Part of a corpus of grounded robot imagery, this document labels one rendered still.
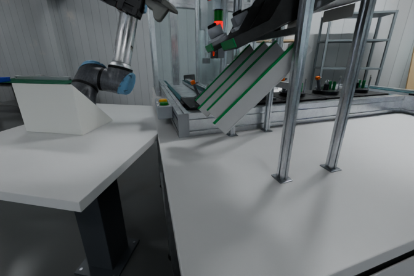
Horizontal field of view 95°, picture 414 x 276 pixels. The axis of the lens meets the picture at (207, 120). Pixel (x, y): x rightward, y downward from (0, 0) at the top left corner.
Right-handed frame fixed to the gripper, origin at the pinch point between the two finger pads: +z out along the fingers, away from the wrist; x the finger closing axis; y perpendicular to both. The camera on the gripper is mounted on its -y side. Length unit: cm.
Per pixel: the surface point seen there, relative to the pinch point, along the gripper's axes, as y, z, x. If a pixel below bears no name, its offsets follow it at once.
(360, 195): 23, 57, 32
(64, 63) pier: 140, -244, -460
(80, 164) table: 54, -9, 9
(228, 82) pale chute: 12.5, 22.8, 6.9
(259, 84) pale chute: 9.8, 25.8, 21.6
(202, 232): 39, 23, 38
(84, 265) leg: 143, 1, -24
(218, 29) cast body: -0.4, 14.2, 1.0
